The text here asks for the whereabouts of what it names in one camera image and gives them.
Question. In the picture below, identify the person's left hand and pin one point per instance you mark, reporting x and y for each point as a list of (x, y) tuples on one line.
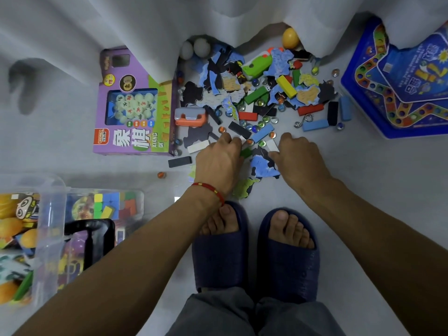
[(218, 166)]

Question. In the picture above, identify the person's right hand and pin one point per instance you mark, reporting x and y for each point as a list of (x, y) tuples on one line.
[(302, 166)]

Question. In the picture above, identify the person's right thumb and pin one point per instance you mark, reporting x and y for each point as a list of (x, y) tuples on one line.
[(275, 158)]

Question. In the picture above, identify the person's left thumb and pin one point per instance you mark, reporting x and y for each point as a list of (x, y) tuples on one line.
[(237, 145)]

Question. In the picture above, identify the person's right forearm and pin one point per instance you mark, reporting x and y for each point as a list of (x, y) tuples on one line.
[(381, 255)]

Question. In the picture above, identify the person's left forearm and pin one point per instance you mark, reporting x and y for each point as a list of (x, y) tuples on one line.
[(133, 269)]

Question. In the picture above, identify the orange grey toy case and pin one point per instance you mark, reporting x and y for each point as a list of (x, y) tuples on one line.
[(190, 117)]

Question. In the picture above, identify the person's right foot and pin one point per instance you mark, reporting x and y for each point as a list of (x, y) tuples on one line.
[(288, 229)]

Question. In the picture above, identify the person's foot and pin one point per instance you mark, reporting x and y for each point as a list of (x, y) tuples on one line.
[(288, 229), (224, 220)]

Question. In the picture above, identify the scattered coloured domino blocks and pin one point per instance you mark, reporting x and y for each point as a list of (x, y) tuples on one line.
[(287, 86)]

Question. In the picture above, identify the person's left foot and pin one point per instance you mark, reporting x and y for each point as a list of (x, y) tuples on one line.
[(224, 220)]

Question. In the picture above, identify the green plastic toy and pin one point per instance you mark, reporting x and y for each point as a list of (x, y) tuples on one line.
[(257, 66)]

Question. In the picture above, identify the pile of jigsaw puzzle pieces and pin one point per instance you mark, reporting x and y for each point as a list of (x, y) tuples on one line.
[(283, 64)]

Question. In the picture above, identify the white ball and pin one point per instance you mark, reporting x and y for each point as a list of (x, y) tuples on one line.
[(187, 50), (202, 47)]

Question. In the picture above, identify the purple board game box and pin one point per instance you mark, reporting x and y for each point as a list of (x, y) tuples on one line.
[(133, 136)]

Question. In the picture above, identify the dark blue slipper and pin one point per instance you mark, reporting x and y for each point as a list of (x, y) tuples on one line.
[(218, 262), (288, 272)]

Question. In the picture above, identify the yellow egg toy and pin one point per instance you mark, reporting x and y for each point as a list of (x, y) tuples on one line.
[(290, 38)]

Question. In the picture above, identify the white curtain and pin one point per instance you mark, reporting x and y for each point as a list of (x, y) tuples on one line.
[(175, 24)]

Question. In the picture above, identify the colourful puzzle cube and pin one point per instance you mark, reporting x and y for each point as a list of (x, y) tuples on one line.
[(112, 204)]

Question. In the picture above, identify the blue star-shaped game box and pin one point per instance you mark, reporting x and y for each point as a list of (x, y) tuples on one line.
[(399, 83)]

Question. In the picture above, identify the grey trousers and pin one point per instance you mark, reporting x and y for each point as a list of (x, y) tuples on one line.
[(252, 318)]

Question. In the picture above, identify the clear plastic storage bin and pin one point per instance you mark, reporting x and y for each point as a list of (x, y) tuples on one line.
[(49, 220)]

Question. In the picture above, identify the cartoon face toy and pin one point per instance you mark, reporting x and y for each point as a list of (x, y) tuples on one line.
[(26, 206)]

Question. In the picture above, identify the yellow plastic fruit toy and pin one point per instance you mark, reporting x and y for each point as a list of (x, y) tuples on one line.
[(9, 227), (7, 292), (29, 238)]

